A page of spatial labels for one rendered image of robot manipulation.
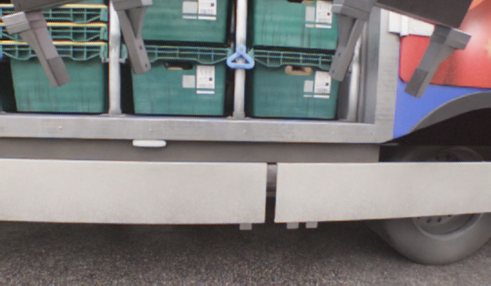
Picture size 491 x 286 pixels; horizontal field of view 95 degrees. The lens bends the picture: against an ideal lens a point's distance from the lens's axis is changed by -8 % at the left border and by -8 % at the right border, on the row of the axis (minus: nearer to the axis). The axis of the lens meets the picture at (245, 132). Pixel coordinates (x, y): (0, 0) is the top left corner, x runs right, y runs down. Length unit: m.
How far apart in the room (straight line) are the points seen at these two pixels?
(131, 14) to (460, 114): 1.08
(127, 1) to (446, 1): 0.39
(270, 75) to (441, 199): 0.81
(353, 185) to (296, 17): 0.66
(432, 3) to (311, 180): 0.63
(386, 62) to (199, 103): 0.67
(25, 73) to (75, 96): 0.20
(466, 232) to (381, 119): 0.81
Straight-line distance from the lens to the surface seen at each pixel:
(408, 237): 1.31
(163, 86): 0.97
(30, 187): 1.02
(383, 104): 0.94
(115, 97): 0.98
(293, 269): 1.21
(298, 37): 1.03
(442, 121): 1.10
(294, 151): 0.84
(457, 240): 1.53
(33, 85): 1.17
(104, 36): 1.03
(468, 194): 1.27
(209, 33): 0.98
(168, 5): 1.02
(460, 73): 1.15
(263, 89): 0.95
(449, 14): 0.41
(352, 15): 0.35
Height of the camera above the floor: 0.69
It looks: 6 degrees down
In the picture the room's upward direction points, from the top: 2 degrees clockwise
